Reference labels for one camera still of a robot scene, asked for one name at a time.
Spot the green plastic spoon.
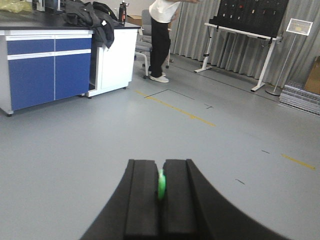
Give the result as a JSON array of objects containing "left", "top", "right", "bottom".
[{"left": 157, "top": 169, "right": 166, "bottom": 201}]

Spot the person in white shirt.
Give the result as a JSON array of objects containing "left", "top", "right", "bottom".
[{"left": 148, "top": 0, "right": 201, "bottom": 84}]

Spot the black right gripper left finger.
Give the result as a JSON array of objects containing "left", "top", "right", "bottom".
[{"left": 81, "top": 159, "right": 160, "bottom": 240}]

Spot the black water bottle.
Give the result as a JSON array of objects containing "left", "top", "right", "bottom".
[{"left": 118, "top": 0, "right": 129, "bottom": 26}]

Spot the cardboard box by curtain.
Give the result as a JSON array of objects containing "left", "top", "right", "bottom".
[{"left": 304, "top": 56, "right": 320, "bottom": 95}]

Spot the grey office chair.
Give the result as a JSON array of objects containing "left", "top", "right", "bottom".
[{"left": 134, "top": 9, "right": 173, "bottom": 80}]

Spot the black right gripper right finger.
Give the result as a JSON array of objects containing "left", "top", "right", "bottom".
[{"left": 161, "top": 159, "right": 286, "bottom": 240}]

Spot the grey curtain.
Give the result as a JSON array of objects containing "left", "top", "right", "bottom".
[{"left": 171, "top": 0, "right": 320, "bottom": 86}]

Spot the yellow plastic bag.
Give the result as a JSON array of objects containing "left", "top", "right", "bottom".
[{"left": 0, "top": 0, "right": 33, "bottom": 13}]

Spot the black jacket on counter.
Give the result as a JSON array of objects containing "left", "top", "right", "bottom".
[{"left": 62, "top": 0, "right": 121, "bottom": 48}]

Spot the black pegboard with tools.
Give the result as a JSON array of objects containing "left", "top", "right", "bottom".
[{"left": 209, "top": 0, "right": 289, "bottom": 38}]

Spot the blue and white lab cabinet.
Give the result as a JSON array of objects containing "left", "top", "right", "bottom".
[{"left": 0, "top": 10, "right": 138, "bottom": 116}]

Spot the white standing desk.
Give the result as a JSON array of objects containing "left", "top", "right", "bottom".
[{"left": 194, "top": 22, "right": 283, "bottom": 92}]

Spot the metal floor grating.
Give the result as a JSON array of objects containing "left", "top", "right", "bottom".
[{"left": 279, "top": 81, "right": 320, "bottom": 117}]

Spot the sign holder stand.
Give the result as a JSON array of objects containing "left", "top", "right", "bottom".
[{"left": 265, "top": 18, "right": 313, "bottom": 97}]

